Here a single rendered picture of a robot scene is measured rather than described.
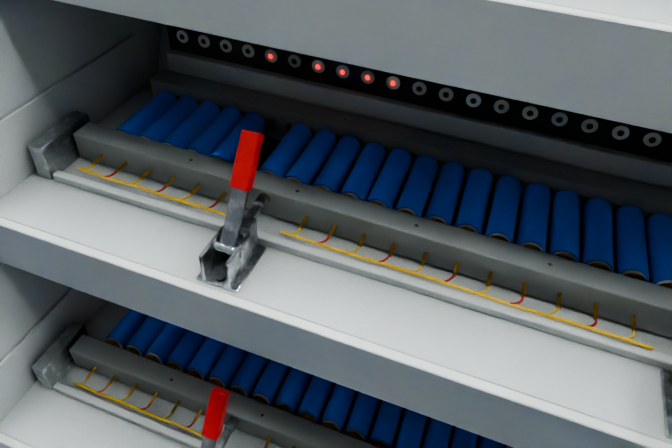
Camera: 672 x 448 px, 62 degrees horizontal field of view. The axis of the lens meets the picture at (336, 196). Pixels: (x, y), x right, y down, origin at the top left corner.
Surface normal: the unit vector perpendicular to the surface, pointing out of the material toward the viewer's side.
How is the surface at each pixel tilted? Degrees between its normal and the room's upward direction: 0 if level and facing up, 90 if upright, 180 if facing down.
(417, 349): 22
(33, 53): 90
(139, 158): 112
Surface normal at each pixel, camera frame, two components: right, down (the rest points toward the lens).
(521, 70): -0.35, 0.60
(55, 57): 0.94, 0.26
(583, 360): 0.04, -0.76
